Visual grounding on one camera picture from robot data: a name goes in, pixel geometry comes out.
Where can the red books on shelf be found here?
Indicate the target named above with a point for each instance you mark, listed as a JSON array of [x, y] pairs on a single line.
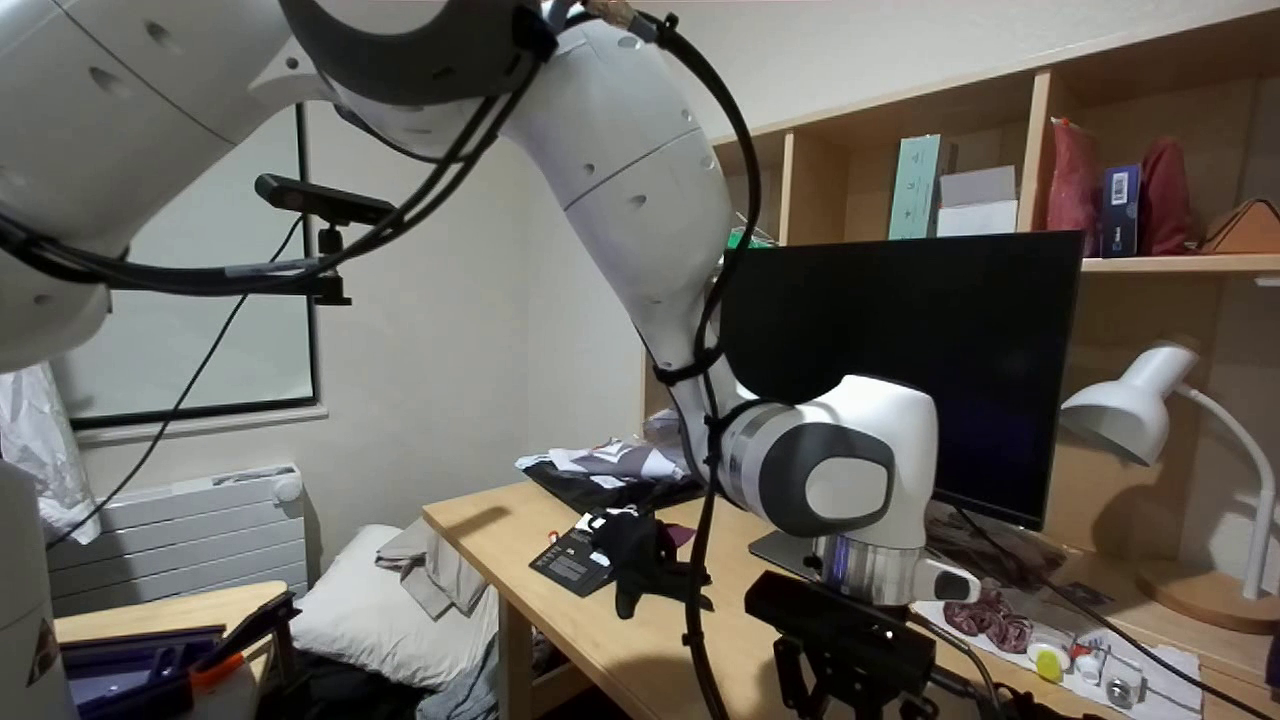
[[1070, 186]]

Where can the dark clothing pile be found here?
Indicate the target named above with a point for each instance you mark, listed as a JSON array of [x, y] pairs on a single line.
[[335, 690]]

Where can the orange black hand tool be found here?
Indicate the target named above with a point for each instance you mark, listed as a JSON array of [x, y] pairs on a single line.
[[221, 661]]

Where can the brown leather pouch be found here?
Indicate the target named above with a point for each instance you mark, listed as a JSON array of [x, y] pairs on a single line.
[[1246, 232]]

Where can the white desk lamp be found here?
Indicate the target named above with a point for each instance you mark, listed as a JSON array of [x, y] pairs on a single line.
[[1135, 406]]

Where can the white box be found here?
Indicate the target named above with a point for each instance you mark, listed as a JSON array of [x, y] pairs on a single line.
[[976, 206]]

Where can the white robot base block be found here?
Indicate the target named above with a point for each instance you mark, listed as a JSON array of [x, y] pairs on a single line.
[[27, 602]]

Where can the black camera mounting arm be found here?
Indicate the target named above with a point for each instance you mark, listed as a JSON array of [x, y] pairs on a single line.
[[322, 297]]

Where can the black gloves with tag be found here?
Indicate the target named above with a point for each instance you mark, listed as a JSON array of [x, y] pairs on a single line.
[[641, 553]]

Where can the grey folded cloth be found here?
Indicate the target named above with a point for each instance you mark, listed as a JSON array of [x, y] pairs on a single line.
[[434, 574]]

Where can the wooden side table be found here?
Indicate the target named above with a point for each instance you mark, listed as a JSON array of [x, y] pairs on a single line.
[[160, 611]]

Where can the white pillow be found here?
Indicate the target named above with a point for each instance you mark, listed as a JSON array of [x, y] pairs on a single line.
[[362, 612]]

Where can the wooden shelf unit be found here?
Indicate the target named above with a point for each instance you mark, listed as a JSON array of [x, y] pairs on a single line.
[[1038, 161]]

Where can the white plastic bag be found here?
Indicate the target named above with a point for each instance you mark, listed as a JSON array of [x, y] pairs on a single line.
[[33, 443]]

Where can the purple tool tray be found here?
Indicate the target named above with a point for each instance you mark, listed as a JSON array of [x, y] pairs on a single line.
[[125, 672]]

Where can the clear bag with red contents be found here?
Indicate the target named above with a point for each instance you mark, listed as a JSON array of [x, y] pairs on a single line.
[[994, 627]]

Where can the folded black white clothes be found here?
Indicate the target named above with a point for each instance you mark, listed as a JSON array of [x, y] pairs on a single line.
[[612, 481]]

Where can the maroon pouch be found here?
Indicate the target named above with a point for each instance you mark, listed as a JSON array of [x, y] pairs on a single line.
[[1169, 202]]

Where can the silver metal clip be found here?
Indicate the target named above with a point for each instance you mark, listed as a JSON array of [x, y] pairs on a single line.
[[1113, 682]]

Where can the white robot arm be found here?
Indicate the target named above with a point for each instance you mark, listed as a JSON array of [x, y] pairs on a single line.
[[625, 175]]

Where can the teal book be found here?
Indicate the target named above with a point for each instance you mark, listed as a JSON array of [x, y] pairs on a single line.
[[913, 186]]

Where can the white radiator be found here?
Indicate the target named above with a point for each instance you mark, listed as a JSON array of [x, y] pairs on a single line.
[[184, 541]]

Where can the yellow green round item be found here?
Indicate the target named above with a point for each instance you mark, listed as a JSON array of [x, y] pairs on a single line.
[[1050, 661]]

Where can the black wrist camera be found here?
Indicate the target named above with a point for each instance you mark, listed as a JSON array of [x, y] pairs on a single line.
[[833, 620]]

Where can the black window frame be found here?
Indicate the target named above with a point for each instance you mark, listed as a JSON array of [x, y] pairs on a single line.
[[201, 408]]

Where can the purple cloth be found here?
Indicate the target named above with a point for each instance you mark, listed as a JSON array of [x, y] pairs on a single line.
[[680, 539]]

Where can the dark blue box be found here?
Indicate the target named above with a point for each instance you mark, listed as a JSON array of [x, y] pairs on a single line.
[[1123, 208]]

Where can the green white packet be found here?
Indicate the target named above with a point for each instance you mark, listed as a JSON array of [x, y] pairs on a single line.
[[744, 238]]

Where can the black computer monitor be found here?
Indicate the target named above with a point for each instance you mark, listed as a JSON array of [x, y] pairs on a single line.
[[987, 362]]

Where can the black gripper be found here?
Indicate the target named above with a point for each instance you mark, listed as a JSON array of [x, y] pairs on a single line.
[[855, 692]]

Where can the black stereo camera bar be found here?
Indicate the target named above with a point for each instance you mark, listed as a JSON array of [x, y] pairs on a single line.
[[327, 202]]

